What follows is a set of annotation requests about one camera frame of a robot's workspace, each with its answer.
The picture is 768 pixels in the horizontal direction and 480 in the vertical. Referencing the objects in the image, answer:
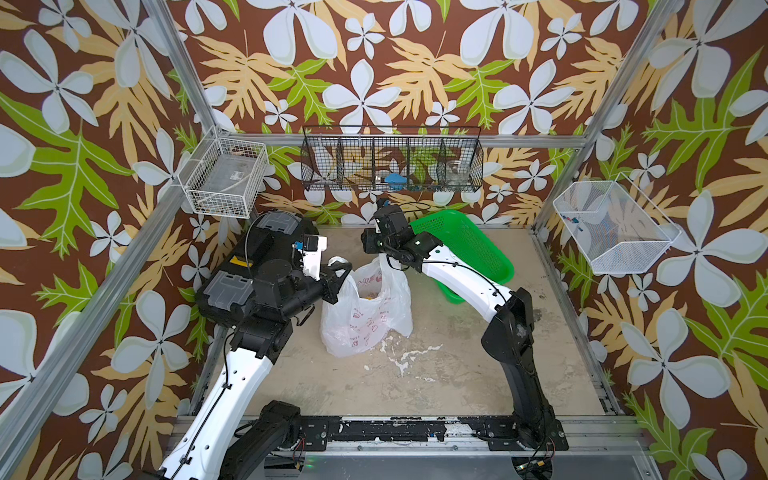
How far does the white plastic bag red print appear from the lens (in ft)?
2.41

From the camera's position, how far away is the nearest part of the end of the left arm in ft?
1.96

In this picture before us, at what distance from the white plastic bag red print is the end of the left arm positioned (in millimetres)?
Answer: 20
